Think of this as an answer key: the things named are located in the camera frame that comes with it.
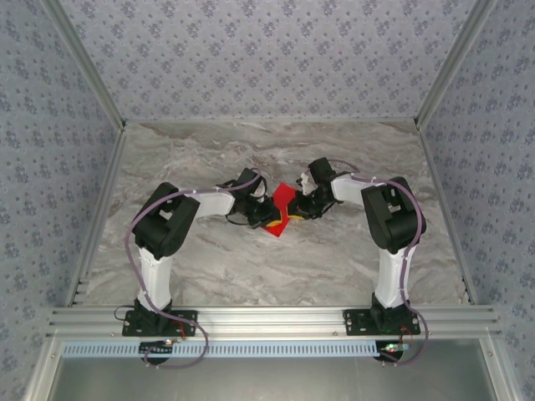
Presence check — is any red cloth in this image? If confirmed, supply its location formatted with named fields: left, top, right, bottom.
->
left=258, top=181, right=299, bottom=238

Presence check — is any slanted aluminium frame post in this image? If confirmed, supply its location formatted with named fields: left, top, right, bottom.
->
left=39, top=0, right=128, bottom=133
left=413, top=0, right=501, bottom=131

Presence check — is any wide aluminium mounting rail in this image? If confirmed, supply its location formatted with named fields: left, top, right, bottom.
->
left=45, top=304, right=502, bottom=339

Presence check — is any light blue slotted cable duct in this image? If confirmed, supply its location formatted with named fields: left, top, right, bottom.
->
left=61, top=340, right=388, bottom=359

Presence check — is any thin aluminium table end rail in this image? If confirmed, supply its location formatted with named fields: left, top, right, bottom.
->
left=124, top=117, right=419, bottom=125

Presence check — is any aluminium table side rail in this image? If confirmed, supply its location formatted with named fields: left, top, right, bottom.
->
left=64, top=124, right=129, bottom=308

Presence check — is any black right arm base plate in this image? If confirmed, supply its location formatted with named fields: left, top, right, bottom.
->
left=342, top=307, right=421, bottom=337

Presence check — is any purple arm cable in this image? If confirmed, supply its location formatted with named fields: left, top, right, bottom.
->
left=325, top=157, right=430, bottom=368
left=124, top=166, right=210, bottom=371

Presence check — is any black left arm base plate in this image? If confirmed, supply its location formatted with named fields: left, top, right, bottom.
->
left=121, top=309, right=198, bottom=338

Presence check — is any thin black left gripper cable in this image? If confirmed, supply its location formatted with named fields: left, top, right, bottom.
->
left=224, top=213, right=254, bottom=230

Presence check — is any small black electronics board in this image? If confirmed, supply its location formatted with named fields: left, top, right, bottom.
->
left=139, top=339, right=175, bottom=357
left=377, top=340, right=411, bottom=361

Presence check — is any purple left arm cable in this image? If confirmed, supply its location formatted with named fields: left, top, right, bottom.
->
left=124, top=166, right=210, bottom=371

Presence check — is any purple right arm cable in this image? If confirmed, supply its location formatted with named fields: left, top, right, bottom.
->
left=325, top=157, right=430, bottom=368

